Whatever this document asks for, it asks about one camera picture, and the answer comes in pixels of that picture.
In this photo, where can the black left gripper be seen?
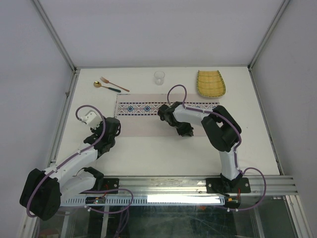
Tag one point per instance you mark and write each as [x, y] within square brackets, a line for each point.
[96, 131]

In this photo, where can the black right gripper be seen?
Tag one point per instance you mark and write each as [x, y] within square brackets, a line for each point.
[187, 131]

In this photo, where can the left aluminium frame post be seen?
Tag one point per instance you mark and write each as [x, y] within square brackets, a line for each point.
[53, 34]

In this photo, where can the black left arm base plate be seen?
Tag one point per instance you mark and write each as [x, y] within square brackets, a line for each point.
[110, 184]

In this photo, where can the aluminium front mounting rail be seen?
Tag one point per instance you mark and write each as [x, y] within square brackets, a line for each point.
[268, 185]

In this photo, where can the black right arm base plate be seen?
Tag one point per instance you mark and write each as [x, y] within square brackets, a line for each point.
[217, 185]

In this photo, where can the white slotted cable duct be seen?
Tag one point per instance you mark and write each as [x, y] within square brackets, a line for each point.
[166, 200]

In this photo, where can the clear drinking glass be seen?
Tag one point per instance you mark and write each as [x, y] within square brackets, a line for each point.
[159, 78]

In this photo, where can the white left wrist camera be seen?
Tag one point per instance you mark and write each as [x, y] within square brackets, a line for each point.
[91, 119]

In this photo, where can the gold spoon green handle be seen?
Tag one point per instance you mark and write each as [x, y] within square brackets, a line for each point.
[97, 84]

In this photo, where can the aluminium frame post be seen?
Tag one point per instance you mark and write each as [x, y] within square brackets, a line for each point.
[53, 34]
[280, 12]

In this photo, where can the patterned white placemat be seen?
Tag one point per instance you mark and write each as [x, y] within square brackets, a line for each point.
[138, 114]

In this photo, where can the yellow woven pattern plate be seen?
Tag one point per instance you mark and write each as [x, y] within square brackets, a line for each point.
[210, 84]

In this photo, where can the right aluminium frame post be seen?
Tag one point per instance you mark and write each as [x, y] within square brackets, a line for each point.
[280, 12]

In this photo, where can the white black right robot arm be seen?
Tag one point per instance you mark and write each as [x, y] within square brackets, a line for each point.
[222, 130]

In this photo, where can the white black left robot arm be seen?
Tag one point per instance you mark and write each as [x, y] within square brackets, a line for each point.
[44, 191]

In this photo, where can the rose gold fork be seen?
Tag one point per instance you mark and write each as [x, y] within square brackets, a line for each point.
[108, 82]

